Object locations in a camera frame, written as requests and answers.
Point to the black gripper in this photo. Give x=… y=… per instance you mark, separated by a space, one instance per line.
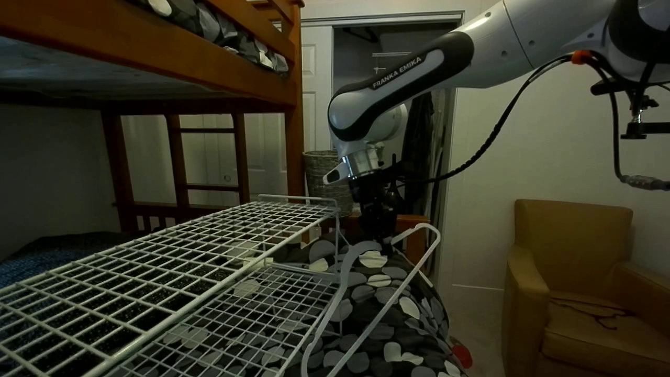
x=377 y=200

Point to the mustard yellow armchair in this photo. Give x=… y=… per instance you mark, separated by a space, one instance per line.
x=578 y=236

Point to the dotted upper bunk bedding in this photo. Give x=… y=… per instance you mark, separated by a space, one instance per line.
x=210 y=23

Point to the blue bed sheet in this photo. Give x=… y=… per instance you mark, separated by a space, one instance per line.
x=48 y=253

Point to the grey woven laundry basket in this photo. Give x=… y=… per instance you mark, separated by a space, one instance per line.
x=317 y=174

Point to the black camera on stand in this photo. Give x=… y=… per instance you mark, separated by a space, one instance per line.
x=607 y=85

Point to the small red object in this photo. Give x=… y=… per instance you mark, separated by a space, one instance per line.
x=462 y=352

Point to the white closet door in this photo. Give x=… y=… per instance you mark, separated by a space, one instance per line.
x=317 y=84

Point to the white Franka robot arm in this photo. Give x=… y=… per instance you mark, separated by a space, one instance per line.
x=523 y=41

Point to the dark hanging jacket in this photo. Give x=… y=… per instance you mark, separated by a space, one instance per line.
x=421 y=154

